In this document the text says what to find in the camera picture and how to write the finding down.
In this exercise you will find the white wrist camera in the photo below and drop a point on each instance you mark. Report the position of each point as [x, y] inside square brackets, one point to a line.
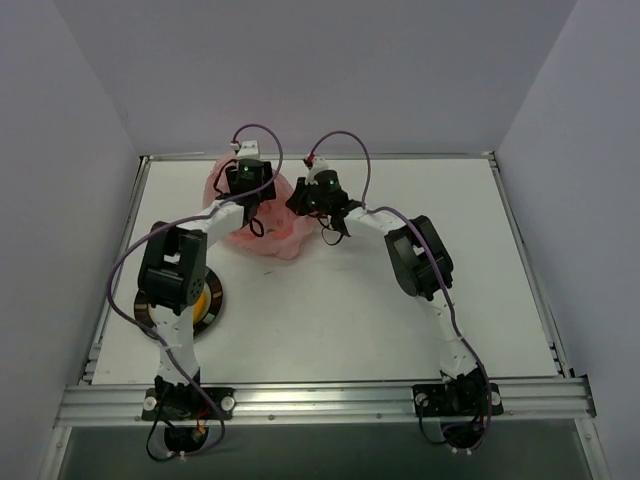
[246, 149]
[315, 165]

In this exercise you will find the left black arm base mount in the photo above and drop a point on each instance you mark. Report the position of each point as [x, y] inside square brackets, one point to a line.
[183, 422]

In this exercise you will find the pink plastic bag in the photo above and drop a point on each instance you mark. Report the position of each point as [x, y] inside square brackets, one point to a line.
[284, 232]

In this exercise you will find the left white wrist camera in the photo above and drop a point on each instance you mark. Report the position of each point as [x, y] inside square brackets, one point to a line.
[246, 149]

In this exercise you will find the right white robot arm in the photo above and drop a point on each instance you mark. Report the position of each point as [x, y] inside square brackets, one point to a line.
[421, 264]

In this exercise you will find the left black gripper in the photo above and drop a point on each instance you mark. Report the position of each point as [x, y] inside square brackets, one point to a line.
[248, 185]

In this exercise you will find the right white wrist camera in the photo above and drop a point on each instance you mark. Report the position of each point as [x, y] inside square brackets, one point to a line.
[315, 165]

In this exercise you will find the aluminium table frame rail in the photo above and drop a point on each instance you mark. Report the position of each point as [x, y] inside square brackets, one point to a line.
[330, 336]

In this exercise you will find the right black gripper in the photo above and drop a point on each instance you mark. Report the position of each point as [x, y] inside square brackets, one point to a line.
[300, 198]

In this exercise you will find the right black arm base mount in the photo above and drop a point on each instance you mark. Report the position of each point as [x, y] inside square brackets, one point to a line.
[463, 413]

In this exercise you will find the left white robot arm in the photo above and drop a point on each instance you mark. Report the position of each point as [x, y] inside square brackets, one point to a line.
[173, 270]

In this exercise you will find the black rimmed ceramic plate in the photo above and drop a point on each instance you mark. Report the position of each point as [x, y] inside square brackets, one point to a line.
[215, 295]

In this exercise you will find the fake yellow orange mango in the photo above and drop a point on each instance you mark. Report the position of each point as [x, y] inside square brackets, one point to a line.
[200, 309]

